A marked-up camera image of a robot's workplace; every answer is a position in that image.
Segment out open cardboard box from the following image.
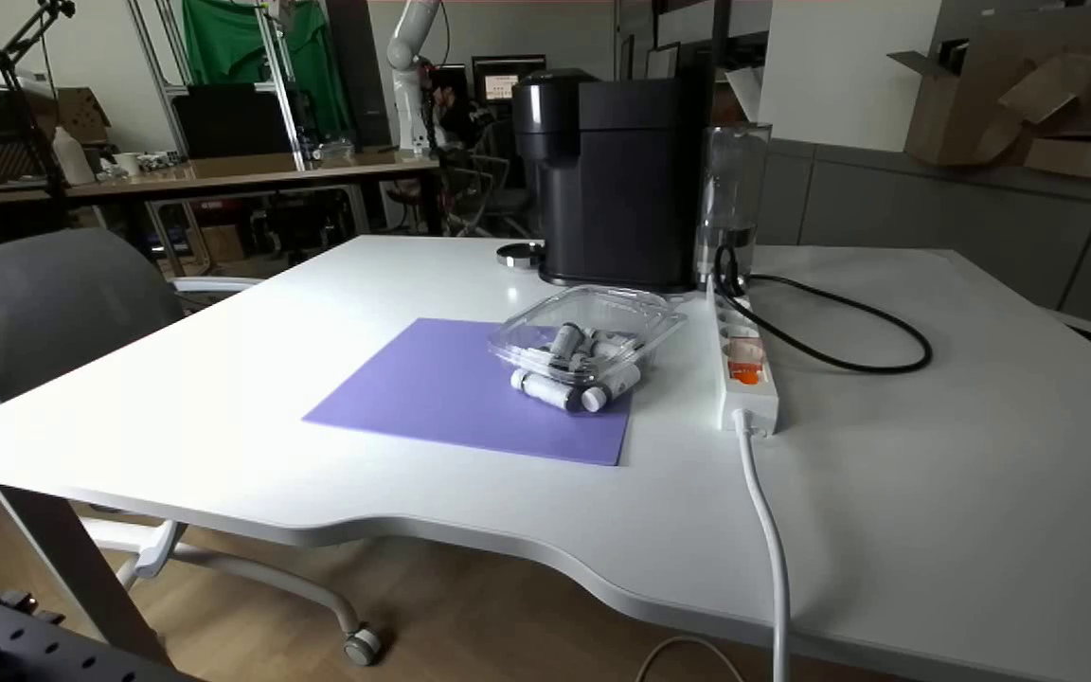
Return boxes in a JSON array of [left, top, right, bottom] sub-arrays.
[[885, 0, 1091, 177]]

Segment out clear plastic container base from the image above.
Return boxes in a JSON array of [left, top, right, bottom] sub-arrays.
[[494, 313, 655, 419]]

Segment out white vial black cap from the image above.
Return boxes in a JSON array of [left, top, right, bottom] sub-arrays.
[[509, 365, 576, 417]]

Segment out white vial olive band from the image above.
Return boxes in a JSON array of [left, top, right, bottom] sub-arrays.
[[564, 379, 612, 419]]

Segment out white vial brown band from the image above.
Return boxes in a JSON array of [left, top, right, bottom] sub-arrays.
[[588, 357, 649, 399]]

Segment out small black round disc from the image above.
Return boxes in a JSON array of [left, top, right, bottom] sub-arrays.
[[494, 241, 549, 271]]

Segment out purple paper mat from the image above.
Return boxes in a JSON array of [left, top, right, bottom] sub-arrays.
[[303, 313, 636, 471]]

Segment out black mesh chair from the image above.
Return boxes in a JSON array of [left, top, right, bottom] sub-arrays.
[[435, 132, 531, 238]]

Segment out black coffee machine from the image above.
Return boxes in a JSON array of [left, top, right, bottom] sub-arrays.
[[512, 69, 716, 291]]

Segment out white power strip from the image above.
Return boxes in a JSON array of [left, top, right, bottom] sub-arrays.
[[707, 288, 784, 442]]

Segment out clear water tank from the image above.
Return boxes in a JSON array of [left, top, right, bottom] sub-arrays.
[[701, 122, 775, 288]]

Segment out small computer monitor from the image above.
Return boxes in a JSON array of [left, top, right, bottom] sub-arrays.
[[464, 48, 552, 112]]

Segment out wooden desk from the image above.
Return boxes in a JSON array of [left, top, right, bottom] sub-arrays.
[[0, 149, 446, 276]]

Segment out white tripod pole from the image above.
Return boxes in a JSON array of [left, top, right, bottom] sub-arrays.
[[259, 0, 312, 174]]

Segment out black laptop screen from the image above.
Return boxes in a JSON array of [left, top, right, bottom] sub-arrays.
[[172, 82, 293, 161]]

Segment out grey cabinet row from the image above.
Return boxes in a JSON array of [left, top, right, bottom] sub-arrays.
[[746, 132, 1091, 345]]

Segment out green cloth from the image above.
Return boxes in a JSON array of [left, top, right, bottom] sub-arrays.
[[178, 0, 355, 142]]

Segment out grey office chair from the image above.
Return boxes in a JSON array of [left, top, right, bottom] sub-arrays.
[[0, 223, 386, 669]]

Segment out dark table leg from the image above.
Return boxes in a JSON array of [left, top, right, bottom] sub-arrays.
[[0, 482, 178, 669]]

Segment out black perforated plate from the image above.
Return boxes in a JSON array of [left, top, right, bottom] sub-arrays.
[[0, 582, 197, 682]]

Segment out white power strip cable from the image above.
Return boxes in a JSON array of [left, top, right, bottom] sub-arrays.
[[731, 419, 797, 682]]

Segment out black power cable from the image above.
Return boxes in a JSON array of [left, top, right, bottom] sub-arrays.
[[711, 236, 937, 379]]

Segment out thin white cable loop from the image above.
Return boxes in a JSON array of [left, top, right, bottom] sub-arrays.
[[627, 627, 750, 682]]

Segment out white wall panel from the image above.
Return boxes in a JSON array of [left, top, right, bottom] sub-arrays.
[[759, 0, 948, 156]]

